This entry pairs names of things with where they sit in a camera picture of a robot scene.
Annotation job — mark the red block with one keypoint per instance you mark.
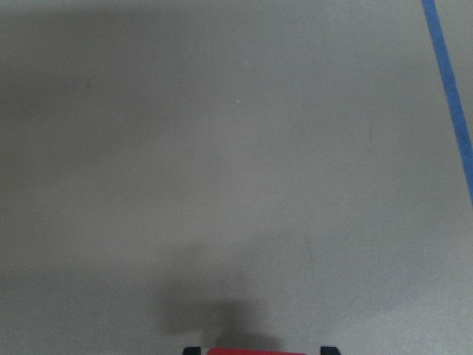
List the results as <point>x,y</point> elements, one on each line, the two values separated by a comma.
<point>239,351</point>

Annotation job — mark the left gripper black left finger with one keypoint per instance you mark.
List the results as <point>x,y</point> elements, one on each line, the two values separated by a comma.
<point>192,350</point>

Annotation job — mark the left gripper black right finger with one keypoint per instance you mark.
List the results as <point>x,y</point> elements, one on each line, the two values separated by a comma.
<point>329,350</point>

